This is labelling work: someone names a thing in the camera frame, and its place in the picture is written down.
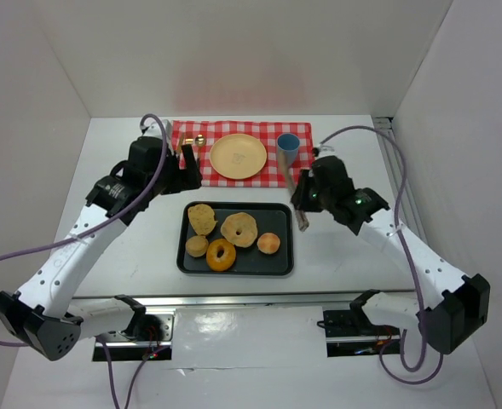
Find gold spoon black handle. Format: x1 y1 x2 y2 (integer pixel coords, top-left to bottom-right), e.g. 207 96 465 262
194 134 206 166

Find beige plate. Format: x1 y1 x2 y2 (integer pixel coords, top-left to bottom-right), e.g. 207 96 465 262
210 134 268 180

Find small round muffin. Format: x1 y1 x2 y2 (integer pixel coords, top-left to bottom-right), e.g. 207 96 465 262
185 235 209 258

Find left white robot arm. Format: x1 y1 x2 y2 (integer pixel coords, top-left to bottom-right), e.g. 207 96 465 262
0 136 202 361

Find small round bun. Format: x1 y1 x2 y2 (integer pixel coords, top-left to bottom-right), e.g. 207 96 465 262
257 233 280 255

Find red checkered cloth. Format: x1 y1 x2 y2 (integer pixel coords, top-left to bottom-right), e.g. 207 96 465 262
171 120 314 187

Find metal tongs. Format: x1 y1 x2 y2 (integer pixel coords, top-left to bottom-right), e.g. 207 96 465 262
276 151 309 232

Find blue cup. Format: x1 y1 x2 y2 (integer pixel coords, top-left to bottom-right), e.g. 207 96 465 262
276 133 300 166

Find large pale bagel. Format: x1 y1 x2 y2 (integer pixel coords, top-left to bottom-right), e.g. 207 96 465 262
221 212 258 248

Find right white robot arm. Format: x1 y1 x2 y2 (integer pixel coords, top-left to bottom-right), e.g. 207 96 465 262
291 156 490 354

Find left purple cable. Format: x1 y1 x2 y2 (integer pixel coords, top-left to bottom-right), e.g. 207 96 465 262
0 113 169 409

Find aluminium rail front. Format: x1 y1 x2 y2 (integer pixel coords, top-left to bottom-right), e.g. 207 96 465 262
69 291 418 308

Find gold knife black handle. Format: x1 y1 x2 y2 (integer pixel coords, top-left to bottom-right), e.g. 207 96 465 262
176 132 186 155

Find orange glazed donut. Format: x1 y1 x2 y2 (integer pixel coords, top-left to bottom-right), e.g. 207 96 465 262
206 239 237 272

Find speckled oval bread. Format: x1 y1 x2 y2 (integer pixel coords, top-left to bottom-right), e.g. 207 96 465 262
187 204 217 236

